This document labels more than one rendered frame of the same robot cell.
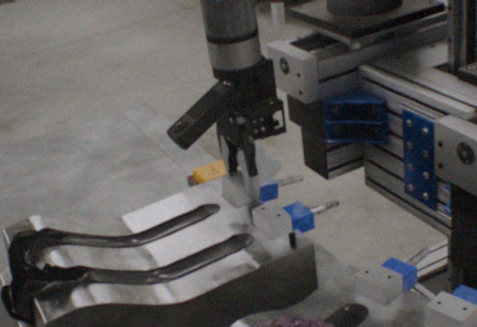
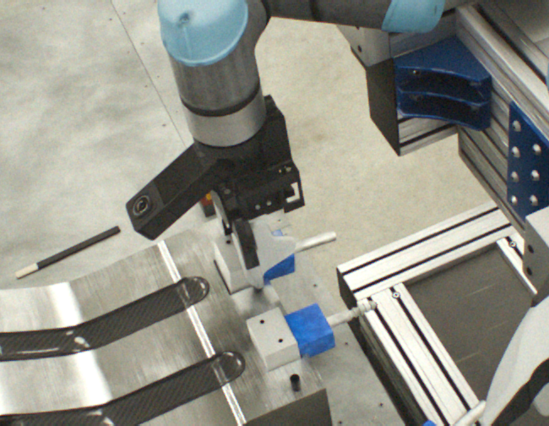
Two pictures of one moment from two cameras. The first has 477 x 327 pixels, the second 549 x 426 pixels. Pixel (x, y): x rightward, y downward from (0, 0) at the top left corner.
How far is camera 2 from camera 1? 0.48 m
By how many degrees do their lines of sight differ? 23
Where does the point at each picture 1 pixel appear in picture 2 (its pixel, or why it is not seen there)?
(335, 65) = not seen: hidden behind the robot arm
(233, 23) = (215, 93)
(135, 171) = (113, 132)
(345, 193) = not seen: hidden behind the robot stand
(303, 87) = (362, 44)
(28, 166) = not seen: outside the picture
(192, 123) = (159, 209)
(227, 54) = (209, 128)
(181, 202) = (157, 264)
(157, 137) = (153, 56)
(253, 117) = (252, 197)
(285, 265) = (283, 415)
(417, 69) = (545, 31)
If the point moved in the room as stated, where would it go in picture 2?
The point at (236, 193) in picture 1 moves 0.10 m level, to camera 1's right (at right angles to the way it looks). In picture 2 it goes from (230, 278) to (324, 272)
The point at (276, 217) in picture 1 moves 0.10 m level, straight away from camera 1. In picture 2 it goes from (277, 345) to (284, 264)
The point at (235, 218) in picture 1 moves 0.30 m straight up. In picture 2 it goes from (226, 316) to (166, 111)
